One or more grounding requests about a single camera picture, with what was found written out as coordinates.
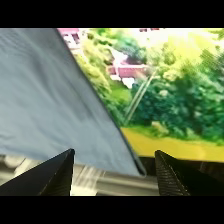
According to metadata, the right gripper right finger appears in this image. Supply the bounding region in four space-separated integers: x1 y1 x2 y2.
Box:
154 149 224 197

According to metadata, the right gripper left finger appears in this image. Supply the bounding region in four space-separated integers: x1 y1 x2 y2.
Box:
0 148 76 197

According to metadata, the blue-grey T-shirt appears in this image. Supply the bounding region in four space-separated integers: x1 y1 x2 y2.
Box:
0 28 148 177

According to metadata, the silver frame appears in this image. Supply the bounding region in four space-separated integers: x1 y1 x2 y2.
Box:
0 153 160 197

